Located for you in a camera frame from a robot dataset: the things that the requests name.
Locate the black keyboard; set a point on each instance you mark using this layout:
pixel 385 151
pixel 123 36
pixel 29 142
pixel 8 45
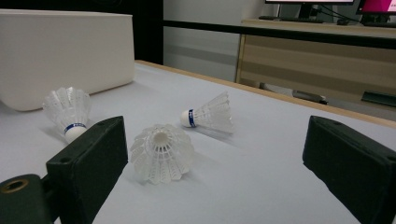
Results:
pixel 379 24
pixel 289 19

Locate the black computer mouse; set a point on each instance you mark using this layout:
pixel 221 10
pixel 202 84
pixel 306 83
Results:
pixel 343 22

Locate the light wooden desk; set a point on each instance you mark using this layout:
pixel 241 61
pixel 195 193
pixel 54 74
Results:
pixel 311 71

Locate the white table cover sheet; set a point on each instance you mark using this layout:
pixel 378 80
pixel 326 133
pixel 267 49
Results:
pixel 249 171

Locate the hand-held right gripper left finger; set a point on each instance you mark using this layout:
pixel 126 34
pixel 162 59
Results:
pixel 87 168

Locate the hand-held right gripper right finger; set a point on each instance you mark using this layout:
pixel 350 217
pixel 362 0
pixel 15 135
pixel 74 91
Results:
pixel 351 168

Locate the white plastic shuttlecock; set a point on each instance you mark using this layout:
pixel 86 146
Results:
pixel 211 115
pixel 67 109
pixel 162 155

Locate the pink screen computer monitor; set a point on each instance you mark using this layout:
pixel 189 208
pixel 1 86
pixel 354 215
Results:
pixel 378 6

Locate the white plastic storage bin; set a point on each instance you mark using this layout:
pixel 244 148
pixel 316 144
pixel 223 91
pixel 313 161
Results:
pixel 62 53

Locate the white cabinet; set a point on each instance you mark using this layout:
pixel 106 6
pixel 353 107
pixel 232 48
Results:
pixel 199 40

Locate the black metal frame bar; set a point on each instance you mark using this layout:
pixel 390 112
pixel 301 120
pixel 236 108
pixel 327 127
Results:
pixel 280 32

